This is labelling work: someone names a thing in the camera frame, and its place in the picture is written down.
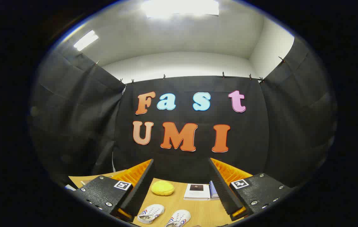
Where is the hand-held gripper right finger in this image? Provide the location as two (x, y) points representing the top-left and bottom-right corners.
(208, 158), (293, 221)

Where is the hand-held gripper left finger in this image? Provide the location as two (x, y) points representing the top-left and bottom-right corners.
(72, 159), (155, 223)

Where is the white canvas shoe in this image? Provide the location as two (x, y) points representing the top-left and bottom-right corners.
(165, 210), (191, 227)
(137, 204), (164, 224)

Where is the blue book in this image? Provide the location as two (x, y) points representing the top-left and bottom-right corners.
(209, 180), (220, 199)

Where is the yellow plush ball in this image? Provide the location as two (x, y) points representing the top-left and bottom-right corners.
(151, 180), (175, 196)

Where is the white book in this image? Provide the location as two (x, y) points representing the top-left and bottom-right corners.
(184, 183), (212, 201)

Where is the black backdrop cloth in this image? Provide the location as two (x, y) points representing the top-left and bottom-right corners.
(29, 36), (337, 189)

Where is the ceiling light panel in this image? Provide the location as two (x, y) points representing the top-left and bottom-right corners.
(73, 30), (99, 51)
(141, 0), (220, 18)

